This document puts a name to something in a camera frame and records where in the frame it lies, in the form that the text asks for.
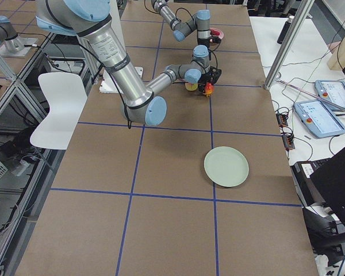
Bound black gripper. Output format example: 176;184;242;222
202;36;221;49
198;66;222;94

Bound red pomegranate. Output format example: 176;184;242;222
204;82;214;97

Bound yellow pink peach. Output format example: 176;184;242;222
185;82;198;91

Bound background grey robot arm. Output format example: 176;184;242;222
0;16;28;58

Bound pink plate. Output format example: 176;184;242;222
210;27;224;40

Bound black bottle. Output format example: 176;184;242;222
277;16;294;44

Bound green plate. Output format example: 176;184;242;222
204;146;249;187

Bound near teach pendant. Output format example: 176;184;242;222
294;100;345;139

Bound teach pendant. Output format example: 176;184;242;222
315;80;345;108
294;100;345;139

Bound far teach pendant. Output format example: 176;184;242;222
315;80;345;108

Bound white chair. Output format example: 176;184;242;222
30;72;87;150

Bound black laptop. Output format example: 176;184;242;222
291;147;345;226

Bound aluminium frame post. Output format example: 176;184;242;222
263;0;315;90

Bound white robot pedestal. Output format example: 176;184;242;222
99;67;144;94

